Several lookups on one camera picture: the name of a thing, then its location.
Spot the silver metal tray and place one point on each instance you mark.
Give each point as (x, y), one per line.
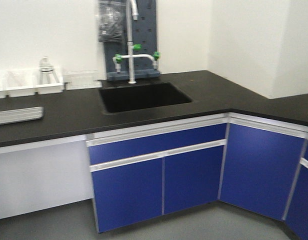
(21, 115)

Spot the black lab sink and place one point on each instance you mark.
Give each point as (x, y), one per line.
(138, 97)

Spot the blue lab cabinet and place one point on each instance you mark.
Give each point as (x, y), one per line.
(257, 164)

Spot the white test tube rack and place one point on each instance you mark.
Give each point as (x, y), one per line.
(77, 80)

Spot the grey pegboard drying rack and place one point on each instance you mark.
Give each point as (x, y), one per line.
(145, 33)

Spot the plastic bag of pegs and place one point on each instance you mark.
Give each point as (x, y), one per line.
(110, 21)

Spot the white lab faucet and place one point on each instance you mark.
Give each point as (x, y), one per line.
(132, 15)

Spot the white right storage bin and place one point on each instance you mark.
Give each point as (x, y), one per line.
(49, 81)

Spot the round-bottom glass flask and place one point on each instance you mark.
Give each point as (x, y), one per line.
(45, 65)

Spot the white middle storage bin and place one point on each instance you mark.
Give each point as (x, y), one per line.
(20, 83)

